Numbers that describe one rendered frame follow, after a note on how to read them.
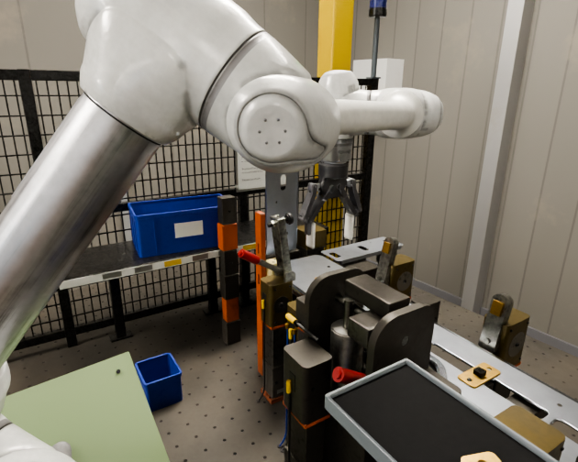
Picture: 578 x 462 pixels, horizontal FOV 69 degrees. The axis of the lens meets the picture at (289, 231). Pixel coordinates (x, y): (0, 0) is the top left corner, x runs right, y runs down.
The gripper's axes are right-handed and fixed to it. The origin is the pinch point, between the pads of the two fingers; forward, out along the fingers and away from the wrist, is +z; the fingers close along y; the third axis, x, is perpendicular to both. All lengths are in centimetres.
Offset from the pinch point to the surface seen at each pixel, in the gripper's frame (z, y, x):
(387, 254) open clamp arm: 5.9, 15.6, -6.2
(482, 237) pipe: 53, 176, 66
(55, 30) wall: -66, -37, 213
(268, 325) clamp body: 19.5, -20.1, -1.9
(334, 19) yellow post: -62, 44, 58
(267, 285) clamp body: 8.4, -20.0, -1.6
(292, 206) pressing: -1.3, 5.1, 26.6
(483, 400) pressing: 13, -5, -51
